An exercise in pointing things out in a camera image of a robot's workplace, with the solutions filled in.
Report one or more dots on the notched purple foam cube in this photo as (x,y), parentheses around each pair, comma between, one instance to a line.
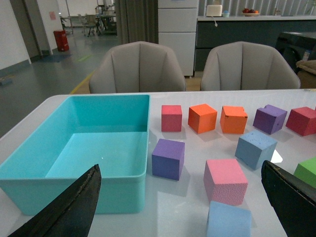
(269,119)

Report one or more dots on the red fire cabinet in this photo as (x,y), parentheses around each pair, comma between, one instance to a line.
(61,40)

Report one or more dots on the beige cushion at right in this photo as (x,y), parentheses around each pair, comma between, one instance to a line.
(308,66)

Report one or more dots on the dark grey counter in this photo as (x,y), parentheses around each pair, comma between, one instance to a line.
(213,32)

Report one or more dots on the light blue foam cube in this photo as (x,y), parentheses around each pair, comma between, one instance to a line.
(228,221)

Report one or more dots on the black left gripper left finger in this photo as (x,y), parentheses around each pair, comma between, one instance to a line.
(71,213)

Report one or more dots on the white drawer cabinet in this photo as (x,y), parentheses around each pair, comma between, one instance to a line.
(177,24)

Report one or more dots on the black appliance at right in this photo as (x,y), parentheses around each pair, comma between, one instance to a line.
(296,46)

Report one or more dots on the grey curtain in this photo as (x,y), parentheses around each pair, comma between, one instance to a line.
(137,20)

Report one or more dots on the fruit bowl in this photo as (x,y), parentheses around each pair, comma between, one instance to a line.
(250,12)

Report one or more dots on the turquoise plastic bin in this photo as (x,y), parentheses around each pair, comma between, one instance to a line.
(106,130)

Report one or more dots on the pink foam cube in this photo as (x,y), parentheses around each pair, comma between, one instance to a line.
(225,181)

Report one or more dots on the notched orange foam cube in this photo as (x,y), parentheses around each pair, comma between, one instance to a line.
(233,119)

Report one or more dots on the white toaster appliance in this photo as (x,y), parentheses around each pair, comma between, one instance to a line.
(214,10)

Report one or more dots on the green foam cube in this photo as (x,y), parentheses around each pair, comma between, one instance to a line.
(306,171)

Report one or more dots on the office swivel chair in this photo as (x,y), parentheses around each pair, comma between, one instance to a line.
(89,25)

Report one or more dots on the dark red foam cube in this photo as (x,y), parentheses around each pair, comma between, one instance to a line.
(302,121)

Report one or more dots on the small light blue container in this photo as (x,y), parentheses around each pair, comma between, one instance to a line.
(225,14)

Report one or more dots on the left beige armchair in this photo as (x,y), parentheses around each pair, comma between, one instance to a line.
(138,67)

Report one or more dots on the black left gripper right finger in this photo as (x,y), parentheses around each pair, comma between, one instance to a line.
(293,200)

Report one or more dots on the beige armchair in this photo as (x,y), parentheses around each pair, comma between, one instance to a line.
(138,67)
(247,66)

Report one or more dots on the right beige armchair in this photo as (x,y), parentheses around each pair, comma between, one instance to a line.
(247,66)

